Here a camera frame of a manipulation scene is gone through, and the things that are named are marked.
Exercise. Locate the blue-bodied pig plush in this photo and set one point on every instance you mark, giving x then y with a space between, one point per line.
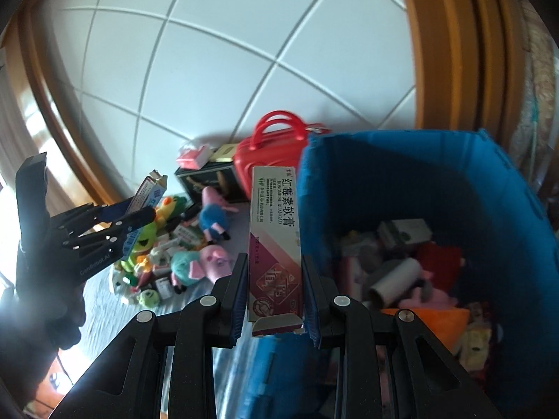
213 218

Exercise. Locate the pink tissue pack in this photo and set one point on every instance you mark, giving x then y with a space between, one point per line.
193 157

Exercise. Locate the gold small box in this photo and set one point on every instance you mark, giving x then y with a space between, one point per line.
224 154

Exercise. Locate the teal-dressed pig plush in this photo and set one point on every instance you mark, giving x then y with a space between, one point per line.
188 267

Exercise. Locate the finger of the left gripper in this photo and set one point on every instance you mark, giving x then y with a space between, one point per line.
118 211
118 229

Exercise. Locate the duck plush green hood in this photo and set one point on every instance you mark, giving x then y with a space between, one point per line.
169 208

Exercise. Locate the white paper roll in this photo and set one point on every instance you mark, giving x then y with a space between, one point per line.
395 278

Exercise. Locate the orange-dressed pig plush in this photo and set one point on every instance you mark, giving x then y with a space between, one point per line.
448 325

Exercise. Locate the blue white medicine box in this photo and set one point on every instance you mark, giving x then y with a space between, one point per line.
148 195

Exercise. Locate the black gift bag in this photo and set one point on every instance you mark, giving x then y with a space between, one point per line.
220 176

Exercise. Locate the blue plastic crate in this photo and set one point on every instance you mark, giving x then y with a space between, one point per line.
460 190

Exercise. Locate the purple ointment box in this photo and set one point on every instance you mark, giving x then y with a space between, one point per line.
275 297

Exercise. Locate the red bear suitcase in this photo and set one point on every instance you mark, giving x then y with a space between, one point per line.
277 141

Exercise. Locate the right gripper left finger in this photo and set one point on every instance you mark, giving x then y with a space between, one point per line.
174 350

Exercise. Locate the green frog plush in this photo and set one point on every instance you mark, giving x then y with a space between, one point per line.
144 243

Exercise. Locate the green one-eyed monster plush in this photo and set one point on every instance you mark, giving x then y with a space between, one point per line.
149 298

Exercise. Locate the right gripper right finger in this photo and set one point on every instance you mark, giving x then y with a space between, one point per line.
381 354

